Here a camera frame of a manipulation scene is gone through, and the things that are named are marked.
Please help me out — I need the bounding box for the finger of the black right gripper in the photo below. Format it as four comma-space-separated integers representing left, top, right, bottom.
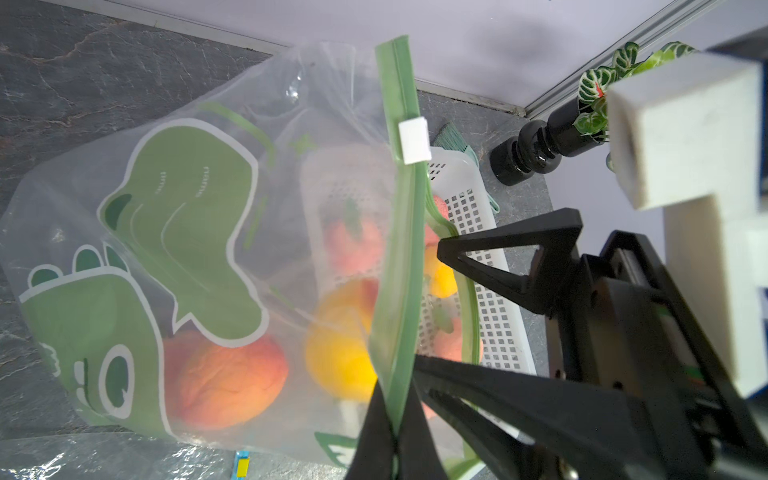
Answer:
437, 208, 583, 315
413, 355, 666, 479

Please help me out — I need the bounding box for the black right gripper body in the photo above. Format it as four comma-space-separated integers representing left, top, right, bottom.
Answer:
546, 231, 767, 479

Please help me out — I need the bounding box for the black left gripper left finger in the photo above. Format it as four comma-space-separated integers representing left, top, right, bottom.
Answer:
345, 384, 396, 480

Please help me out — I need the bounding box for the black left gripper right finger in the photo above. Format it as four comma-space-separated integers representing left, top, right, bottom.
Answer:
396, 384, 448, 480

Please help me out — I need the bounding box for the yellow peach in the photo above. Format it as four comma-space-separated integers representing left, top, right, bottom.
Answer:
424, 244, 458, 299
305, 278, 379, 402

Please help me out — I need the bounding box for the orange peach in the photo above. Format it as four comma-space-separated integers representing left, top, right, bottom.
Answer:
164, 330, 289, 431

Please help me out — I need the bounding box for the pink peach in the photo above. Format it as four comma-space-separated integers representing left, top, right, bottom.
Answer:
324, 198, 384, 276
423, 194, 451, 247
432, 317, 463, 362

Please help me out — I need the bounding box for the green printed zip-top bag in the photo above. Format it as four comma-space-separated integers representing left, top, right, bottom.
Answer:
1, 36, 476, 467

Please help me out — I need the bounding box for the clear bag with blue zipper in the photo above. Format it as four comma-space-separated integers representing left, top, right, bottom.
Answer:
0, 428, 337, 480

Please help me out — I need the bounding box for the black plant vase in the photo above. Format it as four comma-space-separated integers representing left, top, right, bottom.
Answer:
489, 99, 602, 186

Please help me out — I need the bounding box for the green artificial plant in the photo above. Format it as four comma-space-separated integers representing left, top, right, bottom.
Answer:
573, 41, 698, 142

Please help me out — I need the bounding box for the white plastic perforated basket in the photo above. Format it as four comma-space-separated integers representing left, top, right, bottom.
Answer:
299, 143, 538, 445

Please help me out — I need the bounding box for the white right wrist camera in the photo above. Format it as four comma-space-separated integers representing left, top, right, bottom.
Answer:
606, 53, 767, 397

